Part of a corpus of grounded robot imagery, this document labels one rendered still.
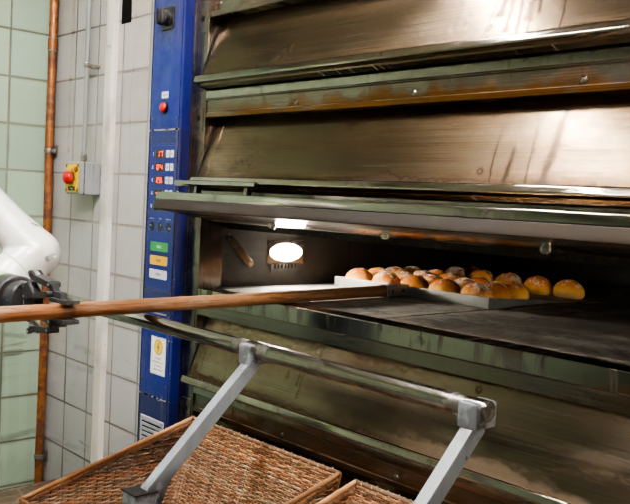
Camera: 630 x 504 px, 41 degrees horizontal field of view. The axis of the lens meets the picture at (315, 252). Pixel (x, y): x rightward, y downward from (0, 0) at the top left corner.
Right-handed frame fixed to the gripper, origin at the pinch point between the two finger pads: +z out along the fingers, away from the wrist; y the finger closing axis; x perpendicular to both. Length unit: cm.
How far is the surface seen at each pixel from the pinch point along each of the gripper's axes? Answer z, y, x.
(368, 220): 42, -20, -39
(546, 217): 80, -23, -39
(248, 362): 37.7, 5.0, -15.4
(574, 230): 85, -21, -38
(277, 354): 44.2, 2.5, -16.2
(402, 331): 39, 2, -54
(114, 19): -80, -75, -54
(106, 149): -82, -36, -54
